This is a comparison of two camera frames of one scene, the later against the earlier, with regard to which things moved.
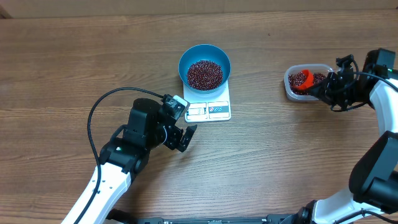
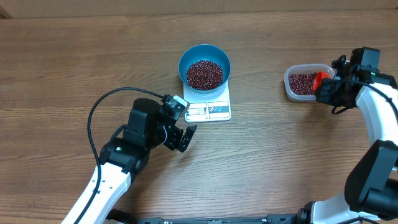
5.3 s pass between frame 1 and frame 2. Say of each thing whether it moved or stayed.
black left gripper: stayed
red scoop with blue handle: moved
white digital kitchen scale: stayed
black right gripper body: stayed
